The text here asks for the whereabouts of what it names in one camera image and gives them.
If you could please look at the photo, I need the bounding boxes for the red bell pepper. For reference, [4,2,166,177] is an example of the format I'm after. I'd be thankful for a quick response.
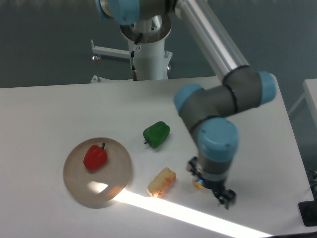
[83,142,108,171]

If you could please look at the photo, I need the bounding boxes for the green bell pepper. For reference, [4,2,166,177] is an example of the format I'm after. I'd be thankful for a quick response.
[143,121,170,149]

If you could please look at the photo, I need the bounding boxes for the black cables at right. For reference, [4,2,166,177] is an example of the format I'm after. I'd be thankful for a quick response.
[305,168,317,196]

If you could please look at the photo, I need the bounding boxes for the orange yellow food block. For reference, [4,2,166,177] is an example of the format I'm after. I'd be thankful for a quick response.
[147,167,176,197]

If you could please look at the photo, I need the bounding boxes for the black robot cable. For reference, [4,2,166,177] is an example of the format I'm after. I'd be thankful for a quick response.
[131,33,143,80]

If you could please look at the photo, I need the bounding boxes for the white side table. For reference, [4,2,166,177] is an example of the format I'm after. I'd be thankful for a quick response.
[288,78,317,123]

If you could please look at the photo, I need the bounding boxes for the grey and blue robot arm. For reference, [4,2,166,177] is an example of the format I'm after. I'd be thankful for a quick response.
[95,0,276,208]

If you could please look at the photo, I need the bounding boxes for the translucent brown round plate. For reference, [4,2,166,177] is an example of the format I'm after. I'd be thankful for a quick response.
[63,137,132,209]

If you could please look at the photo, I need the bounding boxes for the black device at edge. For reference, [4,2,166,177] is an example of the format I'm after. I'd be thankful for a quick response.
[298,201,317,227]

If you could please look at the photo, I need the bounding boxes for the yellow bell pepper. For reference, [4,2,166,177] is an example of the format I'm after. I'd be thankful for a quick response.
[193,180,204,190]

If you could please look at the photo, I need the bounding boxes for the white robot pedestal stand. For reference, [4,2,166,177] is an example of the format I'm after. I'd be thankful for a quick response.
[89,14,174,84]

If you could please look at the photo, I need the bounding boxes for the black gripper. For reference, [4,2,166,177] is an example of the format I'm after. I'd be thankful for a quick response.
[186,156,236,210]

